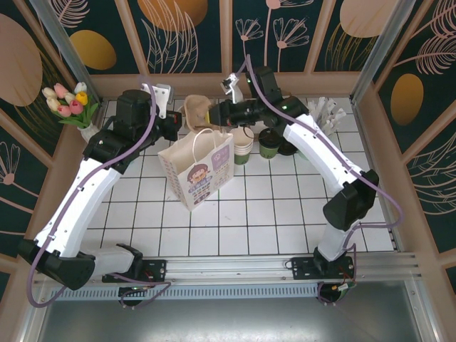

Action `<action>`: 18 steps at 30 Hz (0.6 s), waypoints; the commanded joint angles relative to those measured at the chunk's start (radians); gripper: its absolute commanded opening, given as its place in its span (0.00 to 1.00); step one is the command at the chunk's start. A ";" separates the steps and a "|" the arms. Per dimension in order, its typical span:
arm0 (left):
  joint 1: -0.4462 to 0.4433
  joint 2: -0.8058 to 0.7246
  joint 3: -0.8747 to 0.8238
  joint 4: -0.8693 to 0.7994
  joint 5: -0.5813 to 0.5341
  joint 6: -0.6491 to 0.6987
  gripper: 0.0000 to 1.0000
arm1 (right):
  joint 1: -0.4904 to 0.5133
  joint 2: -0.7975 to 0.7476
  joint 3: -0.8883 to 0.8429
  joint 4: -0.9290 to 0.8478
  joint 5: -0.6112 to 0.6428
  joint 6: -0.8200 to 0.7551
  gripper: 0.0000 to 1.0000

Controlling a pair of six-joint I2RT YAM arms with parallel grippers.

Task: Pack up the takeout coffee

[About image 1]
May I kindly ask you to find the brown cardboard cup carrier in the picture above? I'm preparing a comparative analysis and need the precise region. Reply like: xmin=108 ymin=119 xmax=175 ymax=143
xmin=182 ymin=94 xmax=219 ymax=135

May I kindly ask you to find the black plastic cup lid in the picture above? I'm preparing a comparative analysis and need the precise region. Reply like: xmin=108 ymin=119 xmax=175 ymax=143
xmin=258 ymin=127 xmax=283 ymax=147

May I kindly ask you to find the printed white paper bag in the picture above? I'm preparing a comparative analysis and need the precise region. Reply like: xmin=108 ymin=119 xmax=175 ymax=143
xmin=157 ymin=128 xmax=236 ymax=212

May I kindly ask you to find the black cup lid pile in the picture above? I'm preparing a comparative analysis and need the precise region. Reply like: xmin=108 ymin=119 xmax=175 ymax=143
xmin=277 ymin=140 xmax=297 ymax=157

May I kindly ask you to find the stack of paper cups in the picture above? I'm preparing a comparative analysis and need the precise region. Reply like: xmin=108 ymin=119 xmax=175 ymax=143
xmin=233 ymin=128 xmax=255 ymax=149

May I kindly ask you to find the artificial tulip bouquet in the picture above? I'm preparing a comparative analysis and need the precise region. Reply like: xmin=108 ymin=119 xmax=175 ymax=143
xmin=41 ymin=81 xmax=101 ymax=130

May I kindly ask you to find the mint green straw holder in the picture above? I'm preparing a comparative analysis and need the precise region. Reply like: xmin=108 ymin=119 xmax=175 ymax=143
xmin=297 ymin=123 xmax=336 ymax=162

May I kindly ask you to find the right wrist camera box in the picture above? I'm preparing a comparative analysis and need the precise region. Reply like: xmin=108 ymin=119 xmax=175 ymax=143
xmin=219 ymin=72 xmax=246 ymax=105

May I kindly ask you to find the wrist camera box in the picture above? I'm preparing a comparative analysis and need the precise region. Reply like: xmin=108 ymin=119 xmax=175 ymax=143
xmin=219 ymin=72 xmax=246 ymax=105
xmin=140 ymin=82 xmax=175 ymax=119

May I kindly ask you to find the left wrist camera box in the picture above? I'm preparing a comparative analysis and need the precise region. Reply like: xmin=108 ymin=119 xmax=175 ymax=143
xmin=140 ymin=82 xmax=175 ymax=119

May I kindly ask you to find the aluminium frame post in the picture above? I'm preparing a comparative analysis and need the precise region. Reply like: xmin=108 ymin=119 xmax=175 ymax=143
xmin=351 ymin=0 xmax=418 ymax=104
xmin=30 ymin=0 xmax=105 ymax=104

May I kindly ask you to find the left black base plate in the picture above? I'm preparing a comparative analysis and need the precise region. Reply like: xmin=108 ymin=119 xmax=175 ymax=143
xmin=103 ymin=259 xmax=168 ymax=284

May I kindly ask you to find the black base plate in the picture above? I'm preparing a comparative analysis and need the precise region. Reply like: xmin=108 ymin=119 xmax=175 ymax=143
xmin=291 ymin=255 xmax=357 ymax=282
xmin=103 ymin=259 xmax=168 ymax=284

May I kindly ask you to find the aluminium mounting rail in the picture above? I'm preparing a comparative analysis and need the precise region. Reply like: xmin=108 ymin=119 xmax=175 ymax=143
xmin=33 ymin=251 xmax=425 ymax=286

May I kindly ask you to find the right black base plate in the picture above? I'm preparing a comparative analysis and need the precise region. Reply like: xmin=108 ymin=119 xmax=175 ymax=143
xmin=291 ymin=255 xmax=357 ymax=282

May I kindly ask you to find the slotted white cable duct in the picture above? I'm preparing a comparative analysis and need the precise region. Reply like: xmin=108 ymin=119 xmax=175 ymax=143
xmin=49 ymin=286 xmax=323 ymax=301

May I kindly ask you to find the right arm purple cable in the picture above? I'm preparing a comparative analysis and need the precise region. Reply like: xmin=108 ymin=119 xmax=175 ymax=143
xmin=240 ymin=55 xmax=406 ymax=307

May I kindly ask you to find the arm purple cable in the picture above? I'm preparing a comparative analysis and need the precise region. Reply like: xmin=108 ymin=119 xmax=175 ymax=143
xmin=28 ymin=74 xmax=174 ymax=310
xmin=240 ymin=55 xmax=406 ymax=307

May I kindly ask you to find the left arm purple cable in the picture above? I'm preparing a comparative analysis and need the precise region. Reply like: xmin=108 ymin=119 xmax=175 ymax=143
xmin=28 ymin=74 xmax=174 ymax=310

